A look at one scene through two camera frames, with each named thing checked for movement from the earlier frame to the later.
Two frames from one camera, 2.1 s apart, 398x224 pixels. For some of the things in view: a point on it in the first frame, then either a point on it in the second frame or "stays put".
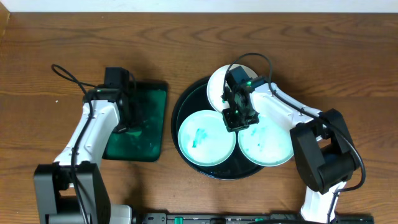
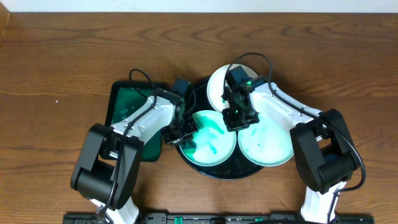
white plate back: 216,87 stays put
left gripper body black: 131,113 -> 183,134
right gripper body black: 239,117 stays put
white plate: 204,139 stays put
